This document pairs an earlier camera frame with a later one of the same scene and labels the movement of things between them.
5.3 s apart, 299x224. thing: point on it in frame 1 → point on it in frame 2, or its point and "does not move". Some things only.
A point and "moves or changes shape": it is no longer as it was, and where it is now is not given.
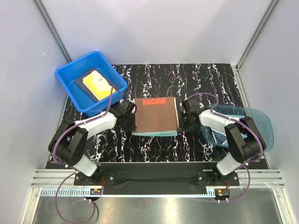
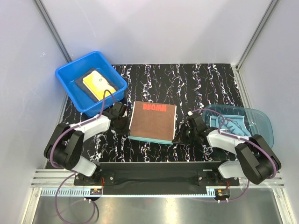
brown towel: x=155 y=114 moves or changes shape
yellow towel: x=98 y=85 does not move
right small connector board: x=222 y=192 does not move
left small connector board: x=96 y=192 does not move
